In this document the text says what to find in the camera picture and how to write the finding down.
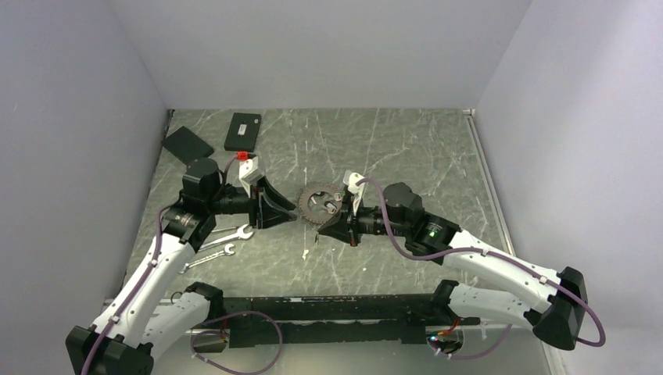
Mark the key with black white tag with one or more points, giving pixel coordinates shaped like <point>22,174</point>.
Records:
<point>331,206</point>

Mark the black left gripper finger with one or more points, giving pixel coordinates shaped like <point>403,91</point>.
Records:
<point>275,196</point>
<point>272,218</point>

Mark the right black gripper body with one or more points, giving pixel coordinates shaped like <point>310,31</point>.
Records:
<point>353,229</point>

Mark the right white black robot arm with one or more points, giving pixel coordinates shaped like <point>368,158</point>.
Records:
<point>550,303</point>

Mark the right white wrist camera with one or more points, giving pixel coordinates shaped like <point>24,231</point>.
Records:
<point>355,186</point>

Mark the key with green tag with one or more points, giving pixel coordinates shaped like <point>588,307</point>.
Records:
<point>336,197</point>

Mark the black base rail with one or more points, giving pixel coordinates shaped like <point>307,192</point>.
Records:
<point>407,319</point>

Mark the black flat box with label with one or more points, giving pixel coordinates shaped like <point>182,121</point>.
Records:
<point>243,132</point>

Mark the large chrome combination wrench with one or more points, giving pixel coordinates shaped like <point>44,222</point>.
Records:
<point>243,232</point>

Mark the aluminium frame rail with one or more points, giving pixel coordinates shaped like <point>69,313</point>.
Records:
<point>469,116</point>

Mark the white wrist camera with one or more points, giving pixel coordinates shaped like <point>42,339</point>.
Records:
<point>355,186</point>
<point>249,172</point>

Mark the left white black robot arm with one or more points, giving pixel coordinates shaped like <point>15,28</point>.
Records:
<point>135,329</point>

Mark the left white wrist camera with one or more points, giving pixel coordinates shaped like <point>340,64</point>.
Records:
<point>249,172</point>

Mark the black perforated box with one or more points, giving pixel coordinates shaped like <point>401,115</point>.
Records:
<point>186,146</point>

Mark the small chrome combination wrench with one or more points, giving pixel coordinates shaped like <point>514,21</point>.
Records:
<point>227,251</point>

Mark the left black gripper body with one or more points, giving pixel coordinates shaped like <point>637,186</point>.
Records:
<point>255,211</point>

